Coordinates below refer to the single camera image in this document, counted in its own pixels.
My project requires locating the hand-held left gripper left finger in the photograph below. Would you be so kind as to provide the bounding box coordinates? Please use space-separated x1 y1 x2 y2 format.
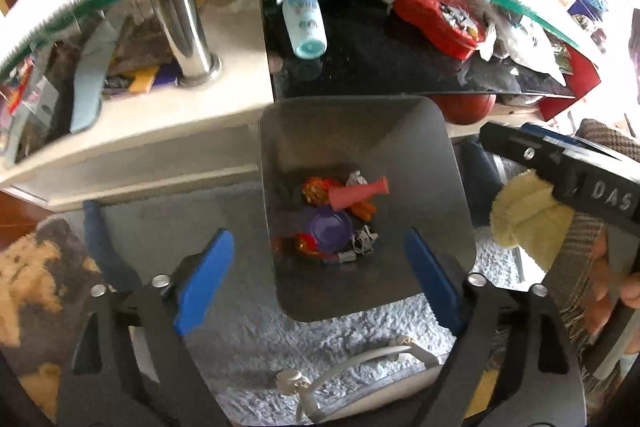
57 229 236 427

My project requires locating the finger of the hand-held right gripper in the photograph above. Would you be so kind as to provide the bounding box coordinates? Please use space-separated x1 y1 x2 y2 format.
520 123 640 182
479 122 576 195

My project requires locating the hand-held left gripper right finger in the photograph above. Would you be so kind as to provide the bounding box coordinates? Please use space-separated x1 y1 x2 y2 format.
404 228 588 427

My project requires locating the silver foil wrapper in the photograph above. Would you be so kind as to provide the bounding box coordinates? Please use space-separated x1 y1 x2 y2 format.
352 226 379 254

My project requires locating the red candy wrapper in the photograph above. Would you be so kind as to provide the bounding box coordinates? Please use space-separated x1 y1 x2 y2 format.
272 232 322 256

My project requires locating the pink paper cup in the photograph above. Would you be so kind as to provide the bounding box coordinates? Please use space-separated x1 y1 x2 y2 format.
327 176 390 212

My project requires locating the purple plastic bowl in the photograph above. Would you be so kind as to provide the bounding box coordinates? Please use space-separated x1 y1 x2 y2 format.
299 206 357 256

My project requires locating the orange snack wrapper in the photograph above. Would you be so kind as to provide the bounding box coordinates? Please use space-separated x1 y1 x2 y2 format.
301 177 332 206

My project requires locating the grey metal trash bin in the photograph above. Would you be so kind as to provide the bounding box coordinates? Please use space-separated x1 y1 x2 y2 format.
257 96 477 323

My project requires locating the person's right hand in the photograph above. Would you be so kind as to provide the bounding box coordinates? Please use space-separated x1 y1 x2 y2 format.
584 231 640 338

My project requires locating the red flat folder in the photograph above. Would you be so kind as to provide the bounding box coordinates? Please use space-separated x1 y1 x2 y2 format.
537 47 602 122

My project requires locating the yellow fluffy cloth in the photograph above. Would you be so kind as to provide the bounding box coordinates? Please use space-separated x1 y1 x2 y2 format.
490 171 577 274

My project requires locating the light grey shaggy rug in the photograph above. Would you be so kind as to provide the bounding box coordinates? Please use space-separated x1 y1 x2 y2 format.
65 182 526 427

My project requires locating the brown basketball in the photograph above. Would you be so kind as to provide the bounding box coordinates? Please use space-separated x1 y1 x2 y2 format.
431 93 498 126

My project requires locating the white table base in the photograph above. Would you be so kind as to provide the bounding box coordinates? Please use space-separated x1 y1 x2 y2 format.
0 0 274 210

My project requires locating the red plastic box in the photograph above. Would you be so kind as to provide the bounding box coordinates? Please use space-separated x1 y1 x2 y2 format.
392 0 489 60

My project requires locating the brown fluffy cloth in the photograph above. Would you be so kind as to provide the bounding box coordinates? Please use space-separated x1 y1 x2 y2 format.
0 216 107 423

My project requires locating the black glossy shelf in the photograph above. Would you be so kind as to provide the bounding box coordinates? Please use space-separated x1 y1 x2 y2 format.
260 0 577 100

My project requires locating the chrome table leg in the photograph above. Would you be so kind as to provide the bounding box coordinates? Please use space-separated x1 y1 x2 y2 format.
151 0 223 88

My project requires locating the light blue spray bottle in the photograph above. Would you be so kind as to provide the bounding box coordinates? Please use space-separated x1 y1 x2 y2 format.
276 0 328 60

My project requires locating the white curved plastic frame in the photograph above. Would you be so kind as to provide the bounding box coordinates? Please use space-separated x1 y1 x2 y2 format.
276 337 442 423

